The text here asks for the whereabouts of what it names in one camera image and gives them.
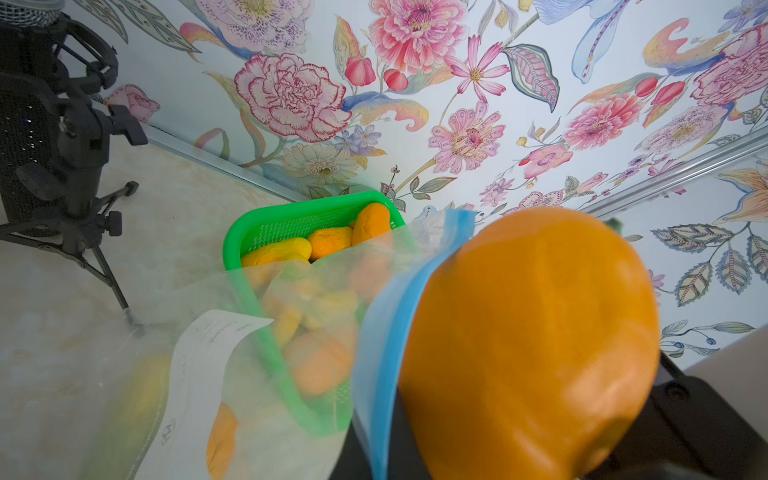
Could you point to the clear zip-top bag blue zipper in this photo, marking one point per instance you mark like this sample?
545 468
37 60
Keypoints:
208 324

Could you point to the yellow mango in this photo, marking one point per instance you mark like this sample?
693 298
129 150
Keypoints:
285 250

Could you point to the large orange mango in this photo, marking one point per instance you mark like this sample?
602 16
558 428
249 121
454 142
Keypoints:
533 349

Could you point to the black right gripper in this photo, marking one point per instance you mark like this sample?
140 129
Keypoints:
686 430

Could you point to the black tripod microphone stand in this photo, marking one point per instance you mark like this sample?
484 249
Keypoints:
76 217

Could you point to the green plastic basket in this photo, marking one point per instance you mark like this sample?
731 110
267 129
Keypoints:
316 307

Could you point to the orange mango back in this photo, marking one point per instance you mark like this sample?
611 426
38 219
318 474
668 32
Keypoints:
371 222

